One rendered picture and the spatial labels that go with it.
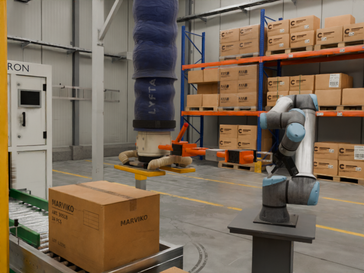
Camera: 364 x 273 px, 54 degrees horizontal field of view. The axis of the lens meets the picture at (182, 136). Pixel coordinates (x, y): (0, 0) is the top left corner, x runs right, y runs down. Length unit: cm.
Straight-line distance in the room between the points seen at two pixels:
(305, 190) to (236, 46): 809
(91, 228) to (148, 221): 33
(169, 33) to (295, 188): 119
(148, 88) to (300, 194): 113
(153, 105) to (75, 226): 86
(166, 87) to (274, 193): 99
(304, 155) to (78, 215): 141
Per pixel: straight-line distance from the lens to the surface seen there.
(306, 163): 236
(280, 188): 232
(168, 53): 182
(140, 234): 213
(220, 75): 1031
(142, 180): 273
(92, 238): 205
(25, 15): 1169
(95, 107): 518
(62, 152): 1176
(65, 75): 1199
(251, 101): 969
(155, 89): 179
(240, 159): 138
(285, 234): 220
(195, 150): 159
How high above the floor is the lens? 140
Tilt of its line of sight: 3 degrees down
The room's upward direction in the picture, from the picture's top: 1 degrees clockwise
